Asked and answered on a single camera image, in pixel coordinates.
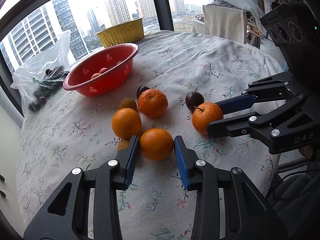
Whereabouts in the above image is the mandarin with stem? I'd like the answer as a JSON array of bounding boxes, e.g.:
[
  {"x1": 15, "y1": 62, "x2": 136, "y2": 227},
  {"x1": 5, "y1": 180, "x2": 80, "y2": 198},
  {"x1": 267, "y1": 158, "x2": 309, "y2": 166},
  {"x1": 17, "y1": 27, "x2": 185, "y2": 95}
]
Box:
[{"x1": 192, "y1": 102, "x2": 223, "y2": 135}]

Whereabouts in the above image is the small mandarin orange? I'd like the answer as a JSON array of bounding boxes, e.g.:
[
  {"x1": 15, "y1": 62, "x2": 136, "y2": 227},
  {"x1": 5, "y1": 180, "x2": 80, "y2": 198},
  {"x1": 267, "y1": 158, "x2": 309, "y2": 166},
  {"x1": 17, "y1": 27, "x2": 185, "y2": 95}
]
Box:
[{"x1": 140, "y1": 128, "x2": 174, "y2": 161}]

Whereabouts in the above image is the dark plum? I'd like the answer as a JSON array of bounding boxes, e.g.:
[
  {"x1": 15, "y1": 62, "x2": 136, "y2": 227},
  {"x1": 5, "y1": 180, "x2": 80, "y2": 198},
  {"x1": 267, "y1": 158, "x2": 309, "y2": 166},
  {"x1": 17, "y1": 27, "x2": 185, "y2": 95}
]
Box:
[
  {"x1": 185, "y1": 92, "x2": 204, "y2": 112},
  {"x1": 136, "y1": 86, "x2": 150, "y2": 99}
]

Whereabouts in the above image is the large smooth orange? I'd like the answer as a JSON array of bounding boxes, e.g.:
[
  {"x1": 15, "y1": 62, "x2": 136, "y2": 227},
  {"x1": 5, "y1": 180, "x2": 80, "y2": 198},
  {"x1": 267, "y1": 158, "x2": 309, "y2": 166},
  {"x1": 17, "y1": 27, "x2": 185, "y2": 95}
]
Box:
[{"x1": 111, "y1": 108, "x2": 142, "y2": 139}]

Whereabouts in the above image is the brown longan fruit back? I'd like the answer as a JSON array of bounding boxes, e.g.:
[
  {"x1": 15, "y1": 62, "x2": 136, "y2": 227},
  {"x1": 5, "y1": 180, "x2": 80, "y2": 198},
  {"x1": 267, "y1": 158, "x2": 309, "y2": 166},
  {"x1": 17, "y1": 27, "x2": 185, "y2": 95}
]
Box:
[{"x1": 119, "y1": 98, "x2": 137, "y2": 111}]

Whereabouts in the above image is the bumpy mandarin orange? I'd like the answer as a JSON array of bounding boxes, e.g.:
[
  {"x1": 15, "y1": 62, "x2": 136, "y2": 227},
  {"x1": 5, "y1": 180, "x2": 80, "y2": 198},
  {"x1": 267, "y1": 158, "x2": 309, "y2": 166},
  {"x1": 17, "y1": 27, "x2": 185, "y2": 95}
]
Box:
[{"x1": 138, "y1": 89, "x2": 168, "y2": 119}]

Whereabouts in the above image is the red grape tomato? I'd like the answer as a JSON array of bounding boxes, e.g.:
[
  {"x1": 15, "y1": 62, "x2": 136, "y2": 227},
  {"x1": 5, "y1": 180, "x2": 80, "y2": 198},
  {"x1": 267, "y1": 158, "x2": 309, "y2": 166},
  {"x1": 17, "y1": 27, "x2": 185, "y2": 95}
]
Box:
[{"x1": 91, "y1": 73, "x2": 101, "y2": 79}]

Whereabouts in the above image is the person right hand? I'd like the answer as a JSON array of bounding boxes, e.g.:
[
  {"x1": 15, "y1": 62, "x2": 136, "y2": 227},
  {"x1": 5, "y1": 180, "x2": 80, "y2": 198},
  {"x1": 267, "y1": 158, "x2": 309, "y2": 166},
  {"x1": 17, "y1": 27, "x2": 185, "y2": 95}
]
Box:
[{"x1": 299, "y1": 145, "x2": 313, "y2": 159}]

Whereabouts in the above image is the floral white tablecloth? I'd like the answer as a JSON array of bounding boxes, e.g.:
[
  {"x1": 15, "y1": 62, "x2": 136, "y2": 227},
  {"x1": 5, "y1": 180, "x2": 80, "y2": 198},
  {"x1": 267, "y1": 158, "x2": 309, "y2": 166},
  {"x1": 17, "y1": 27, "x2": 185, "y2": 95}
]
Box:
[{"x1": 16, "y1": 30, "x2": 287, "y2": 240}]

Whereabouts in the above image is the clothes drying rack with laundry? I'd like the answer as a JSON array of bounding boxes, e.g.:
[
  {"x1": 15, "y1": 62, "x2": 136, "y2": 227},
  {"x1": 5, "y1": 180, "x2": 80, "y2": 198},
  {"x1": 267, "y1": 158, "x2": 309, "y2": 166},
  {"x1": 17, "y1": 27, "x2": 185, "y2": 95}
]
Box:
[{"x1": 192, "y1": 0, "x2": 267, "y2": 48}]

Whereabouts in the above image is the red plastic colander bowl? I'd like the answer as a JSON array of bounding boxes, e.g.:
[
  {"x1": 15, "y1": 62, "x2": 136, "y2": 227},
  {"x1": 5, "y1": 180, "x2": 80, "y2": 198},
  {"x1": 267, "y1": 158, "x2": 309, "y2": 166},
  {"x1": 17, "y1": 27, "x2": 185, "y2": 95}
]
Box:
[{"x1": 63, "y1": 43, "x2": 139, "y2": 96}]

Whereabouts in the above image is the clear plastic bag of fruit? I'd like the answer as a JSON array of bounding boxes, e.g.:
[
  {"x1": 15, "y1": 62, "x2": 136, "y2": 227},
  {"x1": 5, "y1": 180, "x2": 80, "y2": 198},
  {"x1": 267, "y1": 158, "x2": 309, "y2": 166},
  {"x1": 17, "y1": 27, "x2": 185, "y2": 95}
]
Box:
[{"x1": 10, "y1": 30, "x2": 71, "y2": 118}]

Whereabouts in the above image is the yellow foil container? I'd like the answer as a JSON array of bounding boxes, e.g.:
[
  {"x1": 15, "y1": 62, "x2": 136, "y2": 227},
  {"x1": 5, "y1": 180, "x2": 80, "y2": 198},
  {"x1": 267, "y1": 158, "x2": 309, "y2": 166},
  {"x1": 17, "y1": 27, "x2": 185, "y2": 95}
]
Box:
[{"x1": 95, "y1": 18, "x2": 144, "y2": 48}]

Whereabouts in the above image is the black cabinet handle right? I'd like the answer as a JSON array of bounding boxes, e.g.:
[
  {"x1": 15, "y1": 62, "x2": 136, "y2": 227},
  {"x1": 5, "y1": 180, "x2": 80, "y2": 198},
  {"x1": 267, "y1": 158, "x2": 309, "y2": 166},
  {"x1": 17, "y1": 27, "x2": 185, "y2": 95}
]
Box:
[{"x1": 0, "y1": 190, "x2": 7, "y2": 198}]

